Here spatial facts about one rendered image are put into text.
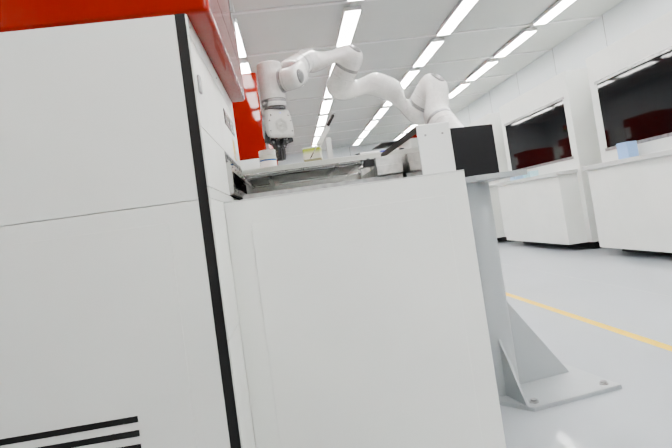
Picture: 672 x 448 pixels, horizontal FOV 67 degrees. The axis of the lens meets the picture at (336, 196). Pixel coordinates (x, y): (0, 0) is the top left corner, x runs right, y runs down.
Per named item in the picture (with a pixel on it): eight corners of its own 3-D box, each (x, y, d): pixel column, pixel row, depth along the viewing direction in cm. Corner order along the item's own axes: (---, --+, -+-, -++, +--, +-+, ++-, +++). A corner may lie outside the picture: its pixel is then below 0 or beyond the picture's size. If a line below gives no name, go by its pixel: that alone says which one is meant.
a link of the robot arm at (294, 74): (329, 69, 192) (301, 91, 166) (292, 79, 198) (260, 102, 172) (321, 46, 188) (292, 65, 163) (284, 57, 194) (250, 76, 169)
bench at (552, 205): (571, 253, 549) (543, 73, 557) (503, 245, 728) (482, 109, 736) (663, 238, 559) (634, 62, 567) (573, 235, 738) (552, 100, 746)
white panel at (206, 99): (198, 199, 106) (174, 14, 108) (239, 209, 187) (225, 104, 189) (213, 197, 106) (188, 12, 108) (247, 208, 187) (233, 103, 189)
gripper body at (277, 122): (266, 103, 166) (271, 137, 165) (292, 104, 172) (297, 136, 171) (256, 109, 172) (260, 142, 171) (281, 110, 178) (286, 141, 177)
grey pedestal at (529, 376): (543, 359, 221) (514, 174, 225) (622, 388, 179) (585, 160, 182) (437, 384, 209) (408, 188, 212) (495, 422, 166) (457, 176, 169)
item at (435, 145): (423, 176, 137) (415, 125, 137) (386, 189, 192) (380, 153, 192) (456, 171, 138) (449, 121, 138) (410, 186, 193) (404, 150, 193)
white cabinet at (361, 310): (267, 536, 122) (223, 203, 126) (278, 399, 218) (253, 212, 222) (519, 487, 128) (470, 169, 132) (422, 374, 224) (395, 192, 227)
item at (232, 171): (228, 195, 143) (224, 162, 143) (244, 201, 186) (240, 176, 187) (235, 194, 143) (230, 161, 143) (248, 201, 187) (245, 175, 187)
